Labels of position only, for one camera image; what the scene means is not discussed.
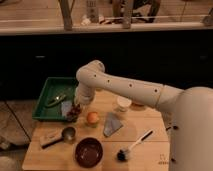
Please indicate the green plastic tray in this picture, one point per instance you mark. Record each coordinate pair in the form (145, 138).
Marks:
(54, 87)

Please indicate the dark purple grapes bunch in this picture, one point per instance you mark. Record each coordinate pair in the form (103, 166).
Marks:
(72, 115)

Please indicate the black white dish brush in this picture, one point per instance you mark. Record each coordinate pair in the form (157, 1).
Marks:
(123, 154)

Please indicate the small blue grey sponge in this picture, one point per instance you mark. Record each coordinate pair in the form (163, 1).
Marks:
(66, 107)

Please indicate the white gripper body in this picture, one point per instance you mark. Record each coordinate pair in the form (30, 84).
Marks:
(84, 95)

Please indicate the grey blue cloth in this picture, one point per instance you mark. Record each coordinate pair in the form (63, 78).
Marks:
(112, 124)

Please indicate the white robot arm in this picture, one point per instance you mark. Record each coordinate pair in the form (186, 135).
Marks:
(191, 137)

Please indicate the green spoon in tray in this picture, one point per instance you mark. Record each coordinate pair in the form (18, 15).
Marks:
(56, 100)

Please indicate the dark brown bowl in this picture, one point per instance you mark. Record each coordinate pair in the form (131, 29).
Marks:
(88, 152)

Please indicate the metal measuring cup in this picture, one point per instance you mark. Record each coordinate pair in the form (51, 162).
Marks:
(67, 134)

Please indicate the orange fruit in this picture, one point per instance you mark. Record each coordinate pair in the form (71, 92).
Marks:
(92, 118)

